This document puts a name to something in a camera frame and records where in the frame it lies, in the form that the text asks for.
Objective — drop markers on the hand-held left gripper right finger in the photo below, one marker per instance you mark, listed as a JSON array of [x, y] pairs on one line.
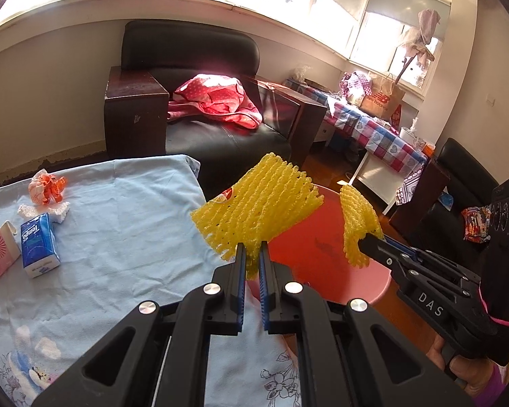
[[265, 292]]

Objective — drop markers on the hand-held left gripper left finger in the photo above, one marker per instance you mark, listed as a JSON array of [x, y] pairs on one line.
[[239, 292]]

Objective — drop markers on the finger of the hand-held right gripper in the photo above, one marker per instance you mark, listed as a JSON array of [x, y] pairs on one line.
[[432, 263], [390, 258]]

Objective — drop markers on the yellow foam net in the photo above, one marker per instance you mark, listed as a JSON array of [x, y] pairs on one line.
[[254, 207], [356, 220]]

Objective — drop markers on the pink plastic basin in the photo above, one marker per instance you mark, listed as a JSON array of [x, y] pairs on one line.
[[318, 254]]

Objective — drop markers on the person's right forearm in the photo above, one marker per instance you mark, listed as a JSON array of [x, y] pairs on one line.
[[498, 390]]

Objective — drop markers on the person's right hand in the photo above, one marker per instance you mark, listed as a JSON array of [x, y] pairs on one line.
[[471, 375]]

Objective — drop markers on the colourful snack packet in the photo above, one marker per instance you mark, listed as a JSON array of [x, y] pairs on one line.
[[475, 224]]

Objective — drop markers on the light blue packet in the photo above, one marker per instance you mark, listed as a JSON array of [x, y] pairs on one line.
[[447, 201]]

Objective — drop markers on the black leather sofa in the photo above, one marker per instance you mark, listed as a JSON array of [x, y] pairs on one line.
[[454, 169]]

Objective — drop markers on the clear glass cup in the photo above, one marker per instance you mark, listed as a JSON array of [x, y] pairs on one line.
[[418, 143]]

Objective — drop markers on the table with checkered cloth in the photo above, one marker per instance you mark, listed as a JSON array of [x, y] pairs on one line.
[[377, 135]]

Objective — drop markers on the light blue floral cloth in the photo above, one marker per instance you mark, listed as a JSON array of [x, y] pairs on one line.
[[123, 229]]

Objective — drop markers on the small red bag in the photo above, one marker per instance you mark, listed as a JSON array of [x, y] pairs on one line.
[[397, 114]]

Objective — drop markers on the dark leather armchair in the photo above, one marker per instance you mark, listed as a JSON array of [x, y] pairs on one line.
[[220, 144]]

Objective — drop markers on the brown paper bag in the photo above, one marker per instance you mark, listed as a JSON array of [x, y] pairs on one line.
[[381, 101]]

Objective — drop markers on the red checked gift bag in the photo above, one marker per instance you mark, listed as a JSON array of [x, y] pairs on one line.
[[354, 87]]

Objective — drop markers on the small white foam piece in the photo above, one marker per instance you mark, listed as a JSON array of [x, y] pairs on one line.
[[61, 214]]

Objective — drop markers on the red dotted cloth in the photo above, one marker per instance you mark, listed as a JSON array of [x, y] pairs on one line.
[[212, 97]]

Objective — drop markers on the white gauze bundle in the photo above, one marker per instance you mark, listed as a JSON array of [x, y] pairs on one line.
[[303, 74]]

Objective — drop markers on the blue tissue pack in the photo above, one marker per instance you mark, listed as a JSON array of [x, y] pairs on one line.
[[38, 246]]

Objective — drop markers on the white orange plastic bag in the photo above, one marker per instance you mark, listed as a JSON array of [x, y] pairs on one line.
[[42, 188]]

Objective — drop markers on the stand with pink cloth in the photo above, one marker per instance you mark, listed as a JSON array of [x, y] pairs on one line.
[[428, 23]]

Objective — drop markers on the white red patterned carton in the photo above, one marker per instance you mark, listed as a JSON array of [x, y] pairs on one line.
[[0, 254]]

